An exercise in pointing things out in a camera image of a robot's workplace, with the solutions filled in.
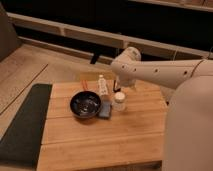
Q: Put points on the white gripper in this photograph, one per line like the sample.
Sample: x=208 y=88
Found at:
x=125 y=82

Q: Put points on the red pen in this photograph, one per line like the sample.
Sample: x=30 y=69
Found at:
x=84 y=85

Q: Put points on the dark small cylinder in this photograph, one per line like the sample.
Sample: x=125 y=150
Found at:
x=116 y=87

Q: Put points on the black mat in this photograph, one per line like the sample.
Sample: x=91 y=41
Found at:
x=22 y=140

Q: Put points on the white ceramic cup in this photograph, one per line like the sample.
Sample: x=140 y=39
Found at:
x=119 y=101

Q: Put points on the wooden shelf rail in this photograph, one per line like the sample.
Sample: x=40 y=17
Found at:
x=105 y=38

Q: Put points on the small white bottle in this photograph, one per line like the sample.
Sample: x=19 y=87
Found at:
x=102 y=84

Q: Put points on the black ceramic bowl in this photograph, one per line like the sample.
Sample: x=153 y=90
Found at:
x=85 y=104

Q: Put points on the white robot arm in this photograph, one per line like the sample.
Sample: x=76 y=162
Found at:
x=188 y=137

